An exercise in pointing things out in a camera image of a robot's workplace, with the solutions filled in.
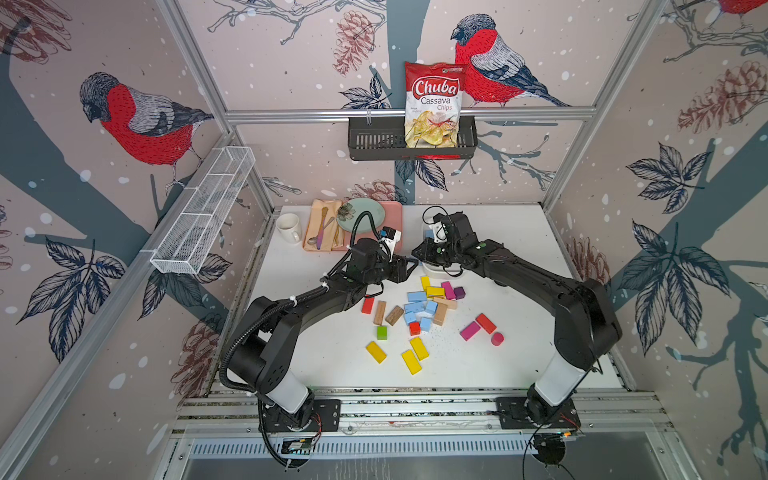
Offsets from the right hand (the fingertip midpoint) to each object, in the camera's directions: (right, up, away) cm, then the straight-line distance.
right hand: (411, 252), depth 87 cm
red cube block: (+1, -23, +1) cm, 23 cm away
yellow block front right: (+2, -28, -1) cm, 28 cm away
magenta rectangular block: (+13, -13, +9) cm, 20 cm away
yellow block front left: (-10, -29, -3) cm, 31 cm away
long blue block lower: (+2, -18, +4) cm, 18 cm away
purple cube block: (+16, -14, +7) cm, 22 cm away
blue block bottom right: (+5, -23, +3) cm, 23 cm away
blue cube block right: (+6, -17, +3) cm, 19 cm away
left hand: (+2, -1, -3) cm, 3 cm away
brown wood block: (-5, -20, +3) cm, 21 cm away
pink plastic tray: (-5, +11, +31) cm, 33 cm away
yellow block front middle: (0, -31, -4) cm, 31 cm away
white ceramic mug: (-43, +8, +17) cm, 47 cm away
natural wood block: (+9, -20, +3) cm, 22 cm away
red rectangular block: (-14, -17, +5) cm, 23 cm away
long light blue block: (+2, -15, +9) cm, 18 cm away
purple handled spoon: (-34, +7, +27) cm, 44 cm away
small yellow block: (+6, -11, +13) cm, 18 cm away
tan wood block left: (-10, -19, +4) cm, 22 cm away
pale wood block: (+13, -17, +6) cm, 22 cm away
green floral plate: (-24, +14, +35) cm, 45 cm away
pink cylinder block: (+25, -25, -1) cm, 36 cm away
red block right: (+23, -22, +3) cm, 32 cm away
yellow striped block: (+8, -14, +9) cm, 18 cm away
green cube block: (-9, -25, +1) cm, 26 cm away
